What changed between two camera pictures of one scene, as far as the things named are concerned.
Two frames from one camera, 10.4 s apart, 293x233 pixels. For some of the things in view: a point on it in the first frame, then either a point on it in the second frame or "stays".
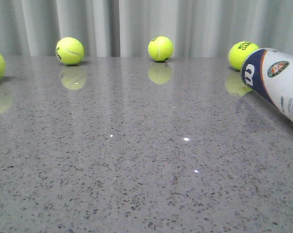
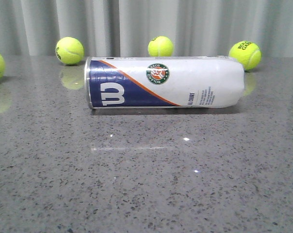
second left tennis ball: [70, 50] stays
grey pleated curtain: [124, 28] stays
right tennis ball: [238, 52] stays
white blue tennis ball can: [275, 76] -> [157, 82]
